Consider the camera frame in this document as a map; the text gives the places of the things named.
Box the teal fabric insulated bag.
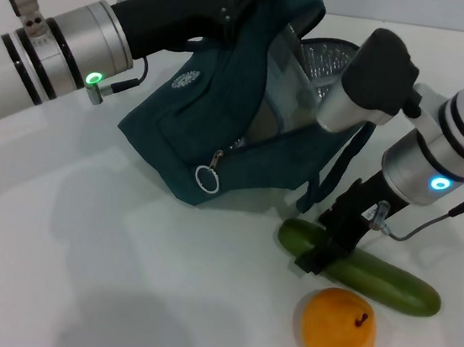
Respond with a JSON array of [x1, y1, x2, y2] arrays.
[[109, 0, 392, 228]]

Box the green cucumber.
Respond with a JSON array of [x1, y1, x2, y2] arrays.
[[270, 217, 449, 321]]

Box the grey right gripper cable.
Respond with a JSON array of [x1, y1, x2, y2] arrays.
[[367, 167, 464, 250]]

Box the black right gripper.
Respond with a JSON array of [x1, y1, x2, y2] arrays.
[[294, 161, 413, 285]]

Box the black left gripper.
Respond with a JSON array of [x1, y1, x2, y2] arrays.
[[104, 0, 280, 76]]

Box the orange yellow pear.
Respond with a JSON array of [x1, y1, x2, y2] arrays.
[[298, 283, 382, 347]]

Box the clear blue-rimmed plastic container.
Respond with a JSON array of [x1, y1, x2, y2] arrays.
[[256, 21, 340, 149]]

